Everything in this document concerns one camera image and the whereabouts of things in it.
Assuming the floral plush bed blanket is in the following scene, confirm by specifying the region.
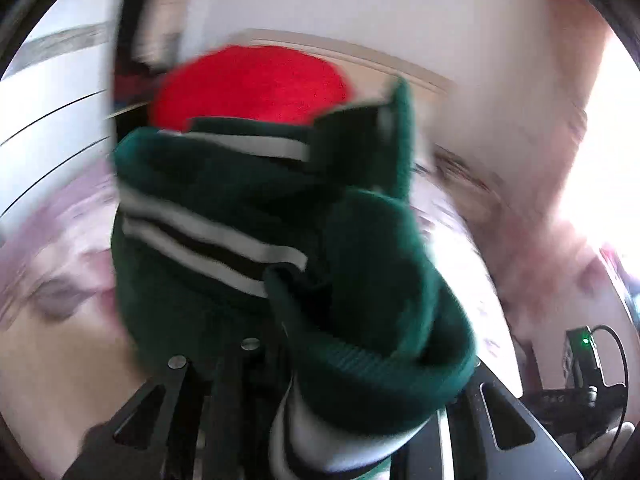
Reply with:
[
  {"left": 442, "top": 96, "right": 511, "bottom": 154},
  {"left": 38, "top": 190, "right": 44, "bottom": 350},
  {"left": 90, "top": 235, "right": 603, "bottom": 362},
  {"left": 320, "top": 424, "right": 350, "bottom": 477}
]
[{"left": 1, "top": 156, "right": 523, "bottom": 479}]

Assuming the white drawer cabinet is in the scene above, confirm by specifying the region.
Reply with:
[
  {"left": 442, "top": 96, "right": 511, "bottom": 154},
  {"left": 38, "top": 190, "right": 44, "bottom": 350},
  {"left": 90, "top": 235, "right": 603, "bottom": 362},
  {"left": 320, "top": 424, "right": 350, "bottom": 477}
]
[{"left": 1, "top": 21, "right": 114, "bottom": 232}]

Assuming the black cable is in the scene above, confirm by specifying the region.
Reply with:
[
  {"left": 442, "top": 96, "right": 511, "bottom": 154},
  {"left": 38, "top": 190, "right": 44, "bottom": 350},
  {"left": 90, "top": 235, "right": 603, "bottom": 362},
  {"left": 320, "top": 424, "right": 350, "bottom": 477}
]
[{"left": 574, "top": 324, "right": 633, "bottom": 476}]

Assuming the green and cream varsity jacket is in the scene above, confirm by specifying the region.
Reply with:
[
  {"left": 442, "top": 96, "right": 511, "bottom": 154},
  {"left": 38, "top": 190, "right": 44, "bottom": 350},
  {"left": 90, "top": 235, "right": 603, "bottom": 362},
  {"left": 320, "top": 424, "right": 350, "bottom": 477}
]
[{"left": 111, "top": 80, "right": 476, "bottom": 479}]

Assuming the red folded garment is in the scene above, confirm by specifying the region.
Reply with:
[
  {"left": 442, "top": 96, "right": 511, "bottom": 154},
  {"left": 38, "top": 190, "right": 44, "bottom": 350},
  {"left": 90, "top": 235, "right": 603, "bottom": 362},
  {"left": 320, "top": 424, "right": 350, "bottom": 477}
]
[{"left": 149, "top": 46, "right": 354, "bottom": 131}]

